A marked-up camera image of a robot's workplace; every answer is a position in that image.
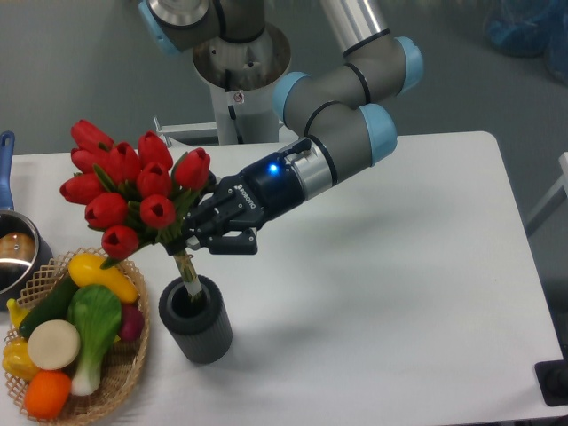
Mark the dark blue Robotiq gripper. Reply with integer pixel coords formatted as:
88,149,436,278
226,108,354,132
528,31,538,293
184,154,304,256

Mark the red tulip bouquet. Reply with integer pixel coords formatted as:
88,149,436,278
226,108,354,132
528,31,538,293
59,120,210,308

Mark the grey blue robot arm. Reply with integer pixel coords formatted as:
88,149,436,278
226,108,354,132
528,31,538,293
138,1,423,255

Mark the grey ribbed cylindrical vase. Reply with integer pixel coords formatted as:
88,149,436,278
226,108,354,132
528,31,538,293
159,275,233,364

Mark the red radish toy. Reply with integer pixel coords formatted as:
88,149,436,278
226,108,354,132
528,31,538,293
117,304,145,342

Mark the yellow squash toy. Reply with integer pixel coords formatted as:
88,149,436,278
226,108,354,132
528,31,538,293
67,253,138,304

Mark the green bok choy toy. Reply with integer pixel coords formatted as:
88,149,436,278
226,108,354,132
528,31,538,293
67,284,122,397

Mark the woven wicker basket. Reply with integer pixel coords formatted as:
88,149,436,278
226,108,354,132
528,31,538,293
1,248,150,425

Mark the green cucumber toy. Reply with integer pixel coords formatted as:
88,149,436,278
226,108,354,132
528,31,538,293
18,276,79,339

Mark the cream round bun toy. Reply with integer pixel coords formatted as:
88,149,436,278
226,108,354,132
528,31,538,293
28,319,81,370

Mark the yellow banana toy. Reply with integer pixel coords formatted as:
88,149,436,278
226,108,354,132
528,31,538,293
6,298,30,329

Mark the orange fruit toy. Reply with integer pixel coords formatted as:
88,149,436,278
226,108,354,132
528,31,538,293
24,370,72,420

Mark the yellow bell pepper toy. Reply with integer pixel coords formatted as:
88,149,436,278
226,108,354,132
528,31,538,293
2,337,40,382

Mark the blue plastic bag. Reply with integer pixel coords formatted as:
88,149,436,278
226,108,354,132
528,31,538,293
483,1,567,84

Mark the black device at table edge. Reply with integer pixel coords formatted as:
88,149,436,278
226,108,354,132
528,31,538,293
534,359,567,406

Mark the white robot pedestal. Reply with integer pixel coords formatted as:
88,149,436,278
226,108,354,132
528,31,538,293
155,23,291,145

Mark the blue handled steel saucepan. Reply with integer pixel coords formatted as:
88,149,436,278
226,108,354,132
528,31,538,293
1,130,52,312

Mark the white frame at right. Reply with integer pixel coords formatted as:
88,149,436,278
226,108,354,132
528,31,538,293
525,152,567,238

